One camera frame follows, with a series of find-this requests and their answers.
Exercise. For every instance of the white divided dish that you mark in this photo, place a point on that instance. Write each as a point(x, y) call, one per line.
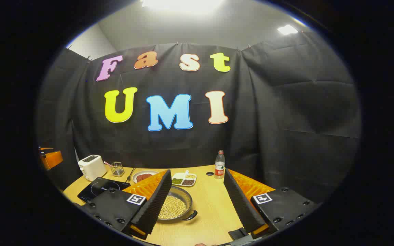
point(178, 175)

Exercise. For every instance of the brown meat patty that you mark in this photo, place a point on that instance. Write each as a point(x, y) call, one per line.
point(148, 176)
point(140, 178)

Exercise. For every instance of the pile of yellow soybeans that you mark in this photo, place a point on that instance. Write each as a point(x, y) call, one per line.
point(173, 206)

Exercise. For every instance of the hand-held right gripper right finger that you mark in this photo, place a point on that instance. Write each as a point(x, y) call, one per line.
point(241, 208)

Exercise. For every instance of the white toaster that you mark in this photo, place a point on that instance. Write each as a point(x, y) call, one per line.
point(92, 167)

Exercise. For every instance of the white round plate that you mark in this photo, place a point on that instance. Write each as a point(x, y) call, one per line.
point(154, 173)

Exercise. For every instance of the black induction cooktop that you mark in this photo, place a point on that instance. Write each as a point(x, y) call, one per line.
point(97, 189)

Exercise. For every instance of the large ceiling light panel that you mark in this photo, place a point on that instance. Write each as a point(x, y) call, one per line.
point(183, 5)

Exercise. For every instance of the heap of dark red beans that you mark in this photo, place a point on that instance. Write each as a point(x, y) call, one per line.
point(188, 182)

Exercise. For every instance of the clear water bottle red label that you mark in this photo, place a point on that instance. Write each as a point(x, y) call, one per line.
point(219, 164)

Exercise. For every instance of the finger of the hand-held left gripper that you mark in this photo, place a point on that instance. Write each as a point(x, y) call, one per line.
point(51, 159)

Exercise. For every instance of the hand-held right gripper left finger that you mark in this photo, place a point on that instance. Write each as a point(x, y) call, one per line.
point(155, 208)

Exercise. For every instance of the small ceiling light panel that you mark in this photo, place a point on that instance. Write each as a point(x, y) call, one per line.
point(287, 29)

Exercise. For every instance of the heap of green mung beans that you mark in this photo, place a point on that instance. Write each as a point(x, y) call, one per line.
point(177, 181)

